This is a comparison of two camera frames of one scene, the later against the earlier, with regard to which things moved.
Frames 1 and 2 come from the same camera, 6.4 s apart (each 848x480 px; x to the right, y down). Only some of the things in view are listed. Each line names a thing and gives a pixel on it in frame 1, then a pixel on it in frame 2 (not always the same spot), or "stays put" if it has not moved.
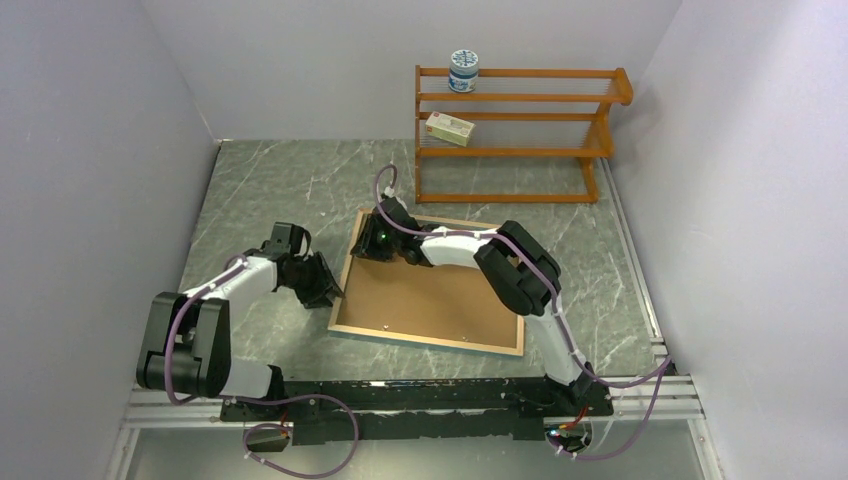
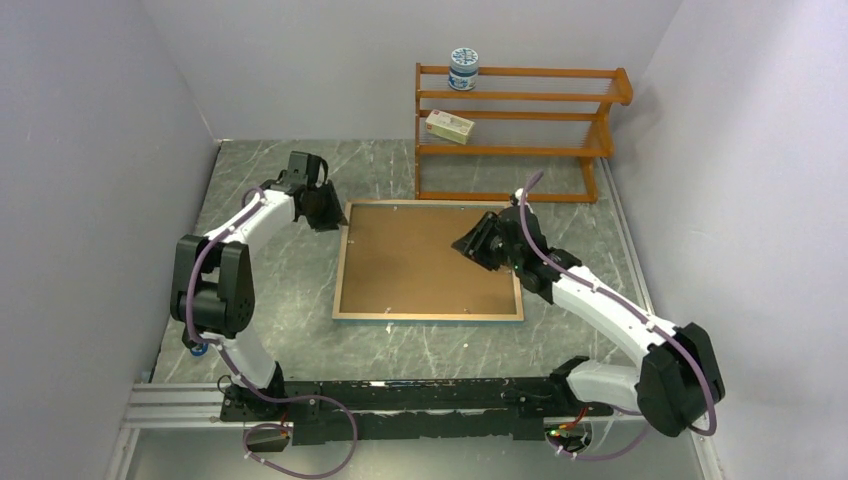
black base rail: [417, 410] stays put
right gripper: [365, 247] to [474, 243]
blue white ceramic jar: [463, 70] stays put
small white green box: [449, 128] stays put
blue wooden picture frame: [334, 328] to [342, 259]
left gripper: [314, 297] to [334, 216]
